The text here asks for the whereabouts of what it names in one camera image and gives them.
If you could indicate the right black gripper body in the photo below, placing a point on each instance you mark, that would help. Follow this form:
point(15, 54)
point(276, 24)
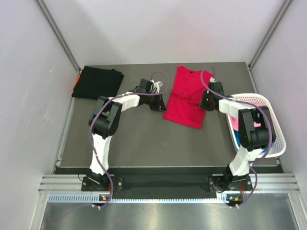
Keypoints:
point(205, 103)

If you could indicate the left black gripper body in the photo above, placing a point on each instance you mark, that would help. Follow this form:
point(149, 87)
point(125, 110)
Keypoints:
point(153, 100)

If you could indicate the red t shirt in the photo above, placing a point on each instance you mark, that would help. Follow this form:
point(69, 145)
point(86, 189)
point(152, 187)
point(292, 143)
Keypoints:
point(185, 97)

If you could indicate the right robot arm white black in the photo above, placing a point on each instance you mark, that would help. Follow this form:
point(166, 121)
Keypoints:
point(255, 128)

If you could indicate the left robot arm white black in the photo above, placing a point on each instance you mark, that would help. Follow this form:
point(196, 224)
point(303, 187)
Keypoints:
point(105, 118)

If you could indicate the pink t shirt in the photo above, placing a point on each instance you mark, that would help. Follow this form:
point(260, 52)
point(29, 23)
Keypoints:
point(235, 122)

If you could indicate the blue t shirt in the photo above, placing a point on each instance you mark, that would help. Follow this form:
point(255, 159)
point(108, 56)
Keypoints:
point(237, 139)

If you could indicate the folded black t shirt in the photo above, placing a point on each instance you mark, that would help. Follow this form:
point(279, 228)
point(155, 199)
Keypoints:
point(96, 82)

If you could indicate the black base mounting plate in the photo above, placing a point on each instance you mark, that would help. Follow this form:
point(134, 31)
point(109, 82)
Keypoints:
point(166, 182)

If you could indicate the white plastic basket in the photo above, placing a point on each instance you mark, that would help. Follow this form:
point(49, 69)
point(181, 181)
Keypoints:
point(279, 145)

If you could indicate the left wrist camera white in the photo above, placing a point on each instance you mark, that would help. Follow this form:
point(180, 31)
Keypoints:
point(156, 86)

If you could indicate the slotted cable duct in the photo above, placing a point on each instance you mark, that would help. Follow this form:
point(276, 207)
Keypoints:
point(101, 199)

